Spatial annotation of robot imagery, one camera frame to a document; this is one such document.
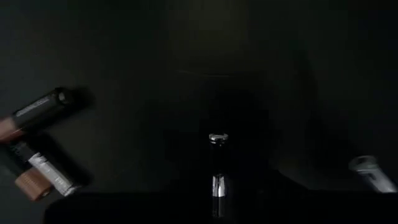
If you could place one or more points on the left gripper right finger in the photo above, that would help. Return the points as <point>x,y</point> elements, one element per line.
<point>222,186</point>

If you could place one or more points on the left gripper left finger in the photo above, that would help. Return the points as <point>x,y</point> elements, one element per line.
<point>214,186</point>

